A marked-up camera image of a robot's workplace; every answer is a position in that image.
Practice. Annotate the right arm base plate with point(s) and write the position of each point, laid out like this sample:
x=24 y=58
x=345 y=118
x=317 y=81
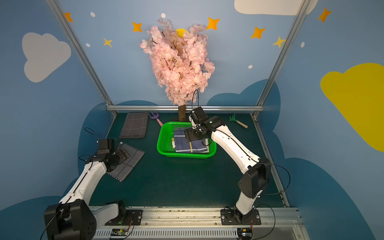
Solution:
x=233 y=217

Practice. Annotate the circuit board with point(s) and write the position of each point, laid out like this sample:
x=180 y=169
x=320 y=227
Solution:
x=119 y=233
x=244 y=234

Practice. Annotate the right circuit board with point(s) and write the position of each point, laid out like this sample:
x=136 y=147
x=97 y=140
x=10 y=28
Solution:
x=244 y=234

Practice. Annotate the green toy rake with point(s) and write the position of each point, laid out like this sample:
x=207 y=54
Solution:
x=233 y=119

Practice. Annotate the left circuit board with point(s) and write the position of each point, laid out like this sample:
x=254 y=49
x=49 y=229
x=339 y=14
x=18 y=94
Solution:
x=119 y=233

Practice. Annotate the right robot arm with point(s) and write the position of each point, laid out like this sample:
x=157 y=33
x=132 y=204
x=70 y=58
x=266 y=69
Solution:
x=256 y=172

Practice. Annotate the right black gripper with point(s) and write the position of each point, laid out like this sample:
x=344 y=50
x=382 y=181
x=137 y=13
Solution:
x=194 y=135

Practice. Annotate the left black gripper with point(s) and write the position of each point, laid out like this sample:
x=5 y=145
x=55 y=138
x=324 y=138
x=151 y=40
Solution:
x=120 y=154

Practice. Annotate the purple toy garden fork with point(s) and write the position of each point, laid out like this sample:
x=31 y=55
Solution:
x=154 y=115

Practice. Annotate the pink blossom artificial tree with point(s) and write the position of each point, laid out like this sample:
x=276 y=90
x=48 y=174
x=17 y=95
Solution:
x=180 y=62

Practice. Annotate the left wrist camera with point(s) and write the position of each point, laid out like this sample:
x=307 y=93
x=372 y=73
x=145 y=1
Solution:
x=106 y=146

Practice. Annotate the navy striped pillowcase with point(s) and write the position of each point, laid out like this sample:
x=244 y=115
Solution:
x=195 y=147

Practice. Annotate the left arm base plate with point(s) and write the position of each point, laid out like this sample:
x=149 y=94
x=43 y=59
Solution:
x=130 y=218

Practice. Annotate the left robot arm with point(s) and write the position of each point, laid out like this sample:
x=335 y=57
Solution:
x=72 y=218

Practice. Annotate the light grey checked pillowcase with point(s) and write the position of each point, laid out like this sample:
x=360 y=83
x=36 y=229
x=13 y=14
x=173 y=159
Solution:
x=129 y=157

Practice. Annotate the green plastic basket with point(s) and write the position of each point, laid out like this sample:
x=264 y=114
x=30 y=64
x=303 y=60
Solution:
x=164 y=144

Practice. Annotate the dark grey checked pillowcase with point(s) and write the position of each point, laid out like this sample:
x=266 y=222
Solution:
x=135 y=126

